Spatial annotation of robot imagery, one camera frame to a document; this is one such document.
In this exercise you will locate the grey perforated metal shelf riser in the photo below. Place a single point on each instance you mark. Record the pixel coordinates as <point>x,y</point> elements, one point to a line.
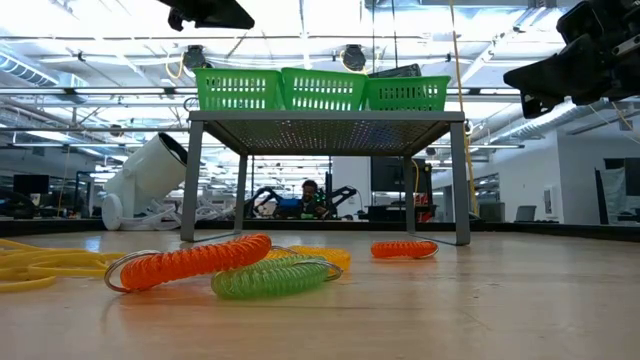
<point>325,116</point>

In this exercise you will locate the person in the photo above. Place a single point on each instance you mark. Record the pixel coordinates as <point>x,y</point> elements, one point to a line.
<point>311,200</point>

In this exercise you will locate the grey office chair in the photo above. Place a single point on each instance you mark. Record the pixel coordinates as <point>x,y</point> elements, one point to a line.
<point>525,214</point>

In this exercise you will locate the black monitor edge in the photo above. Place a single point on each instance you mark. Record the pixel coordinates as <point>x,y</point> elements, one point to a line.
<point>633,175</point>

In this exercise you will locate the large black monitor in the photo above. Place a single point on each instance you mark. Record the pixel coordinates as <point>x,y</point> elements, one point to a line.
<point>387,175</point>

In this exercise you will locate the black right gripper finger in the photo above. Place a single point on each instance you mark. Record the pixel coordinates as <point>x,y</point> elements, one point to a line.
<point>537,106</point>
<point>565,70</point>

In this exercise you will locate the black background robot arm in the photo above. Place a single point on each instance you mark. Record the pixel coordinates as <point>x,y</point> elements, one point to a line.
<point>265,197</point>
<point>342,195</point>

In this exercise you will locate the small black monitor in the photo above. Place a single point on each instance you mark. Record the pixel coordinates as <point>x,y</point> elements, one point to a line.
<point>31,184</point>

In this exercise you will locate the green slotted plastic basket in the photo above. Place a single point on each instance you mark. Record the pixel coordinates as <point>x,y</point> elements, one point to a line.
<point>407,95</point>
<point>237,92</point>
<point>322,92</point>

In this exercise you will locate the white cylindrical device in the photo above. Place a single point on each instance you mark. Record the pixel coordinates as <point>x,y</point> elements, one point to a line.
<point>150,175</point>

